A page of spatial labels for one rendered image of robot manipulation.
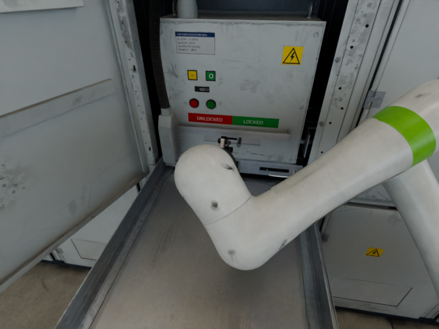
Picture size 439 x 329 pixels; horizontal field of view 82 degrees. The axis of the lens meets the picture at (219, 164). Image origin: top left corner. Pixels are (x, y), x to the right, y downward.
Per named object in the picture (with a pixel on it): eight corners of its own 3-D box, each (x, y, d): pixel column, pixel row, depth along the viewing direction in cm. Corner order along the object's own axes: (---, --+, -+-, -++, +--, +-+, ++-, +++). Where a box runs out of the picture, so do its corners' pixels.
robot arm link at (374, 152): (350, 123, 52) (389, 111, 41) (380, 172, 52) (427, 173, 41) (200, 219, 50) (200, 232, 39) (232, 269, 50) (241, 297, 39)
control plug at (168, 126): (176, 164, 90) (170, 119, 80) (162, 162, 91) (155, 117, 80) (181, 152, 96) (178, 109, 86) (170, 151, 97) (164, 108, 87)
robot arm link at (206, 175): (209, 130, 38) (151, 168, 40) (253, 200, 38) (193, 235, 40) (221, 133, 52) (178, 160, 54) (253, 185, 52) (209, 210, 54)
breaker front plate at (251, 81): (294, 168, 95) (325, 25, 67) (170, 156, 101) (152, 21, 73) (294, 166, 96) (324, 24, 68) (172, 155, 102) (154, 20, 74)
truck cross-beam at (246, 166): (300, 178, 97) (302, 166, 94) (165, 165, 104) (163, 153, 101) (298, 170, 101) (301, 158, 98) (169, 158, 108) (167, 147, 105)
